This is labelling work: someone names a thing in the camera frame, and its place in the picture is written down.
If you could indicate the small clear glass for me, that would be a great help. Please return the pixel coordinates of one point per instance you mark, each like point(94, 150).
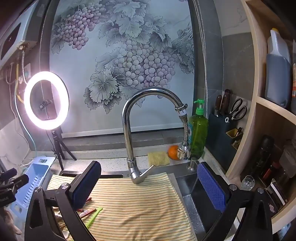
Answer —
point(247, 182)

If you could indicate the striped yellow cloth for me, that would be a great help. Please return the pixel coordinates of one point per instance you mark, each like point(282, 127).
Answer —
point(138, 208)

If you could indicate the chrome sink knob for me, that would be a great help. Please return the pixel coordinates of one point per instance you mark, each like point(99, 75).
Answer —
point(192, 164)

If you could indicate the large dark sauce jug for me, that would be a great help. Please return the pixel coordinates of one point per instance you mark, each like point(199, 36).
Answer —
point(277, 78)

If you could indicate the dark blue knife block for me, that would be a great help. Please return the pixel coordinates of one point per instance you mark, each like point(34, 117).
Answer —
point(217, 143)

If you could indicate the light blue drainer rack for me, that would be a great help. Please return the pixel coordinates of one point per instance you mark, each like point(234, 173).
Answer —
point(34, 176)

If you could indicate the green plastic stick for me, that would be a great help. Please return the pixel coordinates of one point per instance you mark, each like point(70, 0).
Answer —
point(93, 217)

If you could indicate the green dish soap bottle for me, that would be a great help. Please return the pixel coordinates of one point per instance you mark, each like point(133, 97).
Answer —
point(198, 136)

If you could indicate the black tripod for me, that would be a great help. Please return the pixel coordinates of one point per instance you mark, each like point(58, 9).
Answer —
point(56, 143)

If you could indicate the orange fruit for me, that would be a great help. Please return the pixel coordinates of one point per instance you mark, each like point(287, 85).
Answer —
point(172, 152)

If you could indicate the grape print window blind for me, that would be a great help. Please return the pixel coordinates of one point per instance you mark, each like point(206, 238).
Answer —
point(120, 58)

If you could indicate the person's left hand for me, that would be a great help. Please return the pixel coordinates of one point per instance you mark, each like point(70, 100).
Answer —
point(12, 222)

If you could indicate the steel sink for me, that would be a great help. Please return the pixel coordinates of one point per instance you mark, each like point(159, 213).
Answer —
point(185, 183)

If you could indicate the chrome faucet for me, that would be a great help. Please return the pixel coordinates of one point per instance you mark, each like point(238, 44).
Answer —
point(126, 139)

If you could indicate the clear plastic container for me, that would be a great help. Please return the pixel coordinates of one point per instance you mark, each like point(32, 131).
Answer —
point(288, 160)

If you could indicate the yellow sponge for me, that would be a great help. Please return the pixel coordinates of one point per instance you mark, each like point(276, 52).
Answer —
point(158, 159)

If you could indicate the black packet white stripe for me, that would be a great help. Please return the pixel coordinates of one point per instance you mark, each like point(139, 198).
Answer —
point(276, 193)

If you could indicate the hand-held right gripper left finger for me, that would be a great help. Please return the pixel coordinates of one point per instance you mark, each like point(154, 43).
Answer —
point(89, 185)

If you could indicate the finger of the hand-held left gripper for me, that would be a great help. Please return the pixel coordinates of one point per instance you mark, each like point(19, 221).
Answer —
point(9, 173)
point(19, 182)

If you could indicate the dark glass bottle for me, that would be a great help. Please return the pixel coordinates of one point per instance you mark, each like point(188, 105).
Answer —
point(262, 157)

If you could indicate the wall water heater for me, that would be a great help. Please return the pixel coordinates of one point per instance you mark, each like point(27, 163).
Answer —
point(13, 39)

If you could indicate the wooden shelf unit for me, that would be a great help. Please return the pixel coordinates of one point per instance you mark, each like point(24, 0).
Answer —
point(261, 129)

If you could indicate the white wall socket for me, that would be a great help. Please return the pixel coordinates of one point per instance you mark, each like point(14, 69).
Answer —
point(27, 71)

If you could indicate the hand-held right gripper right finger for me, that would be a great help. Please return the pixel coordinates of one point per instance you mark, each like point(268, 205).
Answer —
point(211, 185)

